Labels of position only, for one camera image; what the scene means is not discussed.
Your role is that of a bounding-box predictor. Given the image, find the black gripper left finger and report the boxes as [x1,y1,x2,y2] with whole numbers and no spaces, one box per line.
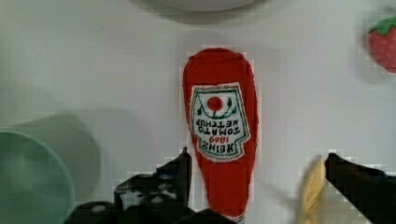
[114,147,192,224]

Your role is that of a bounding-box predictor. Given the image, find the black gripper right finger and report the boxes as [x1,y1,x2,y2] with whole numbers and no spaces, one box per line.
[324,153,396,224]

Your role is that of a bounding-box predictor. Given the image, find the red plush ketchup bottle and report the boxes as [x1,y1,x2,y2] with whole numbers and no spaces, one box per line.
[182,48,259,224]

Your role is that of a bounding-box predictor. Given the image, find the plush peeled banana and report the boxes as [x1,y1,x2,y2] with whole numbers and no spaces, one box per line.
[299,157,365,224]

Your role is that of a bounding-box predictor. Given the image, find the green mug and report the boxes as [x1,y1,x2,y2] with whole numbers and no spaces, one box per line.
[0,114,100,224]

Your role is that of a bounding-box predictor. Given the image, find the plush strawberry on table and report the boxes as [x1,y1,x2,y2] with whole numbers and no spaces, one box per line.
[368,17,396,74]

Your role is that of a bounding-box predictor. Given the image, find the lilac round plate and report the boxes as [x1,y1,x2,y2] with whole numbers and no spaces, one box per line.
[159,0,255,12]

